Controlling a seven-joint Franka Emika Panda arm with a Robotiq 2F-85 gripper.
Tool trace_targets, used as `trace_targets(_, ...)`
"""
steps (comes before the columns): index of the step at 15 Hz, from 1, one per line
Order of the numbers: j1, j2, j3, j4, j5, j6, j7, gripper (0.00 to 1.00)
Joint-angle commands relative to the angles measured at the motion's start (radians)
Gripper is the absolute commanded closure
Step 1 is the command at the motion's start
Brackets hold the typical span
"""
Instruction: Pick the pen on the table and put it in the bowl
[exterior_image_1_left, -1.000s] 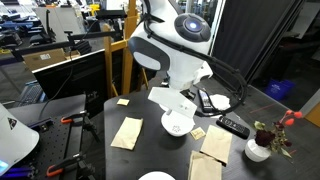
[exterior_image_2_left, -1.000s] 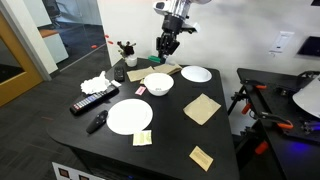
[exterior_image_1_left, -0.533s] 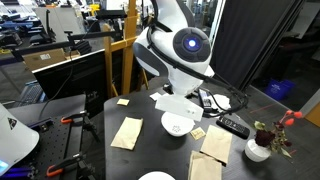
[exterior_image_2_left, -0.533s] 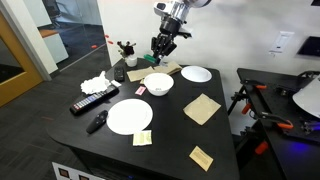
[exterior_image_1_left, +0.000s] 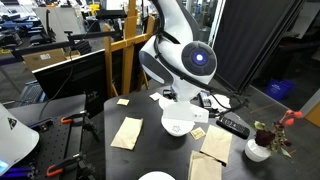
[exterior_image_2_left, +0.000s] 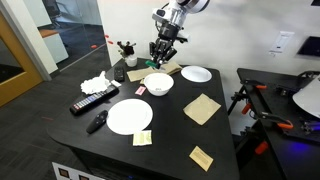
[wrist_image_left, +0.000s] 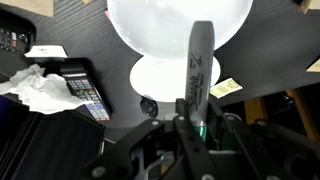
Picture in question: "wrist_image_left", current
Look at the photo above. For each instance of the black presenter remote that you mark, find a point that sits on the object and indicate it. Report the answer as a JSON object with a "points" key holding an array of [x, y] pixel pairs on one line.
{"points": [[149, 106]]}

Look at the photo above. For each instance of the crumpled white tissue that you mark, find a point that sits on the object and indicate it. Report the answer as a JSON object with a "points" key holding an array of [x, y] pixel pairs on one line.
{"points": [[36, 91]]}

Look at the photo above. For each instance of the white bowl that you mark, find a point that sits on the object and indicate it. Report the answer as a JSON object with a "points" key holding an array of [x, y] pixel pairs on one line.
{"points": [[160, 23]]}

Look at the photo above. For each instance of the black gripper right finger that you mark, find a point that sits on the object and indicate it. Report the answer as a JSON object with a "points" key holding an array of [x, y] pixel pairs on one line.
{"points": [[266, 150]]}

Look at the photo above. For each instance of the pale yellow tea packet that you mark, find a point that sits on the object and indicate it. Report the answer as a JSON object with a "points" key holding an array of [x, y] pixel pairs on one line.
{"points": [[226, 87]]}

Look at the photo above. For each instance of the tiny tan packet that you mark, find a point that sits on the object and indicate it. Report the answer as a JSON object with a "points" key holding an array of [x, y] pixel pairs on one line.
{"points": [[85, 1]]}

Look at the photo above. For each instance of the long black remote control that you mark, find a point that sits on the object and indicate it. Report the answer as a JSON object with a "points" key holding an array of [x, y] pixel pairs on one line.
{"points": [[83, 86]]}

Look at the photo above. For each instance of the small white packet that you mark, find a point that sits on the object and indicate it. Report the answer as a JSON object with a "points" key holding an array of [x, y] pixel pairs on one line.
{"points": [[46, 51]]}

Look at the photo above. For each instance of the small black remote control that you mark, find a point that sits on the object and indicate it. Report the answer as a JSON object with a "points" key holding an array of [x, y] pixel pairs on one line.
{"points": [[13, 36]]}

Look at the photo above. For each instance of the green capped grey marker pen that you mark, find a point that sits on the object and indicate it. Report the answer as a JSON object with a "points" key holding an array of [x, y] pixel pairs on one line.
{"points": [[200, 66]]}

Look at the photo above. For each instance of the folded brown paper napkin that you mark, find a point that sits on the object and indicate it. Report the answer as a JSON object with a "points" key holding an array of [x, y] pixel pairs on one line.
{"points": [[30, 5]]}

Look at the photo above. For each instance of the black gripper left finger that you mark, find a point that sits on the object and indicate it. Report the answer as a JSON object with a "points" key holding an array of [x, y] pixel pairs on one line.
{"points": [[186, 150]]}

